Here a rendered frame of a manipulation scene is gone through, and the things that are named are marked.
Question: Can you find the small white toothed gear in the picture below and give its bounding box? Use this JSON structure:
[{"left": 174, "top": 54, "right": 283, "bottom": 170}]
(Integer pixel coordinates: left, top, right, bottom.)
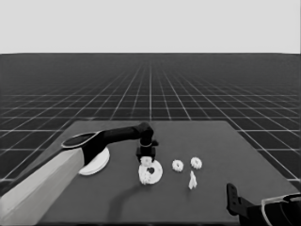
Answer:
[
  {"left": 171, "top": 159, "right": 184, "bottom": 172},
  {"left": 190, "top": 156, "right": 203, "bottom": 170},
  {"left": 139, "top": 155, "right": 153, "bottom": 168},
  {"left": 138, "top": 174, "right": 152, "bottom": 186}
]

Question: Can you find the white round carrier with pins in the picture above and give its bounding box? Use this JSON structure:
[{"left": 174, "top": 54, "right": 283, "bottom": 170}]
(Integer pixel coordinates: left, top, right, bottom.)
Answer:
[{"left": 138, "top": 159, "right": 164, "bottom": 186}]

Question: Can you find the small white T-shaped piece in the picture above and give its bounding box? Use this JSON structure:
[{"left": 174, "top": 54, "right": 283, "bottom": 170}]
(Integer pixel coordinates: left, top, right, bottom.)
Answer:
[{"left": 188, "top": 170, "right": 198, "bottom": 190}]

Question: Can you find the large thick white disc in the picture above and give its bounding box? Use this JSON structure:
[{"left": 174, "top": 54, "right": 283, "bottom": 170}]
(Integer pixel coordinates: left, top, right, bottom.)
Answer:
[{"left": 77, "top": 146, "right": 111, "bottom": 176}]

